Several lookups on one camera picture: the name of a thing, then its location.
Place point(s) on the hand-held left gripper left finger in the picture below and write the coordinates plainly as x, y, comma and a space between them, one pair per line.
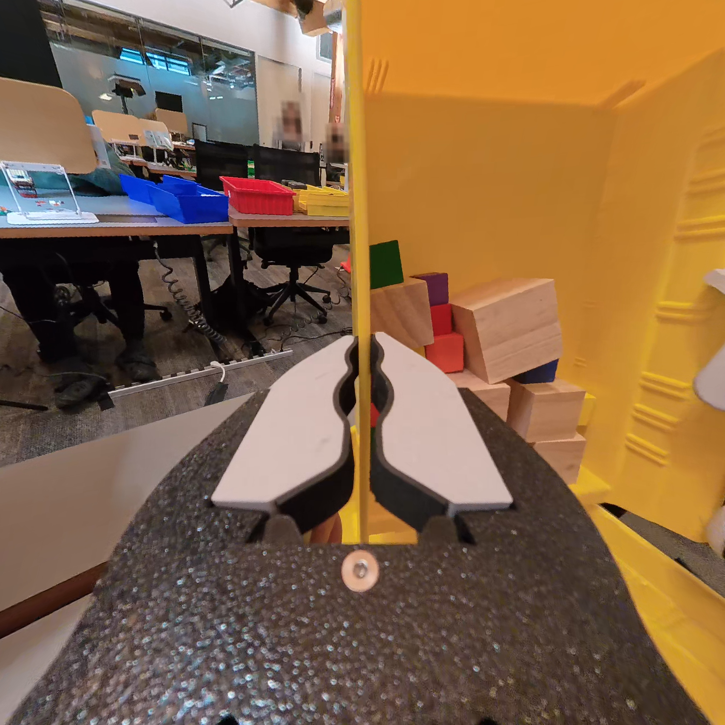
283, 442

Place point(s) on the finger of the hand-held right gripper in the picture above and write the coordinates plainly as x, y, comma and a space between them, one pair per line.
711, 379

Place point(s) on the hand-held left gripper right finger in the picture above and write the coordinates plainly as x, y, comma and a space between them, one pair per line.
442, 442

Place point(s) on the yellow plastic box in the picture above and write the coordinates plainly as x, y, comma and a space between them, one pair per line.
481, 170
679, 634

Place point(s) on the pile of wooden cubes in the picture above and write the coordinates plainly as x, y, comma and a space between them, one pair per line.
510, 328

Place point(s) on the yellow plastic bin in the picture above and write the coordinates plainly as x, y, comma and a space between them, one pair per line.
323, 204

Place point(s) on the red plastic bin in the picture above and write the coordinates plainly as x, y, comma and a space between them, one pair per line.
258, 198

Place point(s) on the blue plastic bin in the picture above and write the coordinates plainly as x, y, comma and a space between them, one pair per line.
136, 187
192, 207

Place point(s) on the light wooden panel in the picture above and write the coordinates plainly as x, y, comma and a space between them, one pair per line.
39, 124
116, 124
173, 120

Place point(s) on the clear acrylic stand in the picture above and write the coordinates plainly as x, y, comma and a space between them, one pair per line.
39, 187

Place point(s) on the black monitor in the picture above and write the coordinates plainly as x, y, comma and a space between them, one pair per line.
169, 102

